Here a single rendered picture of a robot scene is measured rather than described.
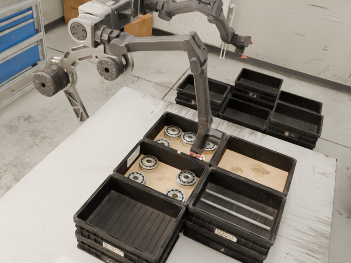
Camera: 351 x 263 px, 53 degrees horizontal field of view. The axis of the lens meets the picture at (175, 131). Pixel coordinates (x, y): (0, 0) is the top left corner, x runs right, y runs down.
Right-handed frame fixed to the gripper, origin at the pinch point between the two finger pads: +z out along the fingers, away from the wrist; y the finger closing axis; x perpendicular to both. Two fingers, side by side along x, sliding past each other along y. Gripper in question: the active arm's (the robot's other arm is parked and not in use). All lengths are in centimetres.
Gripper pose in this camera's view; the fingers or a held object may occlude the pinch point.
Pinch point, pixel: (195, 157)
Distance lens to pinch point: 191.3
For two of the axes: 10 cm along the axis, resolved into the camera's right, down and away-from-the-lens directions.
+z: -1.8, 7.4, 6.4
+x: -9.0, -3.9, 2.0
